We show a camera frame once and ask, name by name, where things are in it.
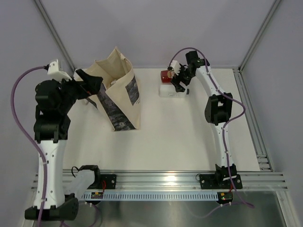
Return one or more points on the beige canvas tote bag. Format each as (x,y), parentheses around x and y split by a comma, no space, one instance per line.
(119,94)

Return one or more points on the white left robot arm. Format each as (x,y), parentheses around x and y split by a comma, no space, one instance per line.
(55,98)

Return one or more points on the aluminium mounting rail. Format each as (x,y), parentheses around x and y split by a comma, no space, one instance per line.
(188,180)

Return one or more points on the right side aluminium rail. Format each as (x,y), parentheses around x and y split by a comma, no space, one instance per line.
(264,161)

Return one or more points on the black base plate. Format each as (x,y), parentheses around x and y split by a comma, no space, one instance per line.
(104,181)
(208,181)

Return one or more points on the left aluminium frame post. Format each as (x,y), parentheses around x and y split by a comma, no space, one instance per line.
(54,34)

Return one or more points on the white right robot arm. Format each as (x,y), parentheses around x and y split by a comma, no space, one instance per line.
(218,111)

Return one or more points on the white bottle black cap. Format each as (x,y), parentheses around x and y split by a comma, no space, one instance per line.
(168,90)

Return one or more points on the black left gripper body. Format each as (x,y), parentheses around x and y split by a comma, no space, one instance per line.
(73,90)

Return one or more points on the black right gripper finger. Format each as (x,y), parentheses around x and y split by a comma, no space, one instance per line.
(179,88)
(175,81)

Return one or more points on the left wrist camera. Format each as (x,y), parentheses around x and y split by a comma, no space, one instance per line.
(55,72)

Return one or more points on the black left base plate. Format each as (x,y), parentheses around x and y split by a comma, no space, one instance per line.
(104,181)

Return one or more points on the white slotted cable duct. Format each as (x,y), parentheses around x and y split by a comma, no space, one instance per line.
(150,196)

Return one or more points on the right aluminium frame post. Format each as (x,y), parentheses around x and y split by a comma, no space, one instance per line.
(265,23)

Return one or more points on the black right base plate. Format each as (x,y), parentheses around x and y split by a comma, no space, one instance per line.
(208,181)

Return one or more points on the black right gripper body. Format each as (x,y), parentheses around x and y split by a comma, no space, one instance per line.
(184,75)

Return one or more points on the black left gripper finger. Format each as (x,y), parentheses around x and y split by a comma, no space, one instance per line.
(83,75)
(93,84)

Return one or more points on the red dish soap bottle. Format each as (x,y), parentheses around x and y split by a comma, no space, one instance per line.
(166,76)

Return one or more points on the aluminium frame post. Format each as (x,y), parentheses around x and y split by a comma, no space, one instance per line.
(54,34)
(265,23)

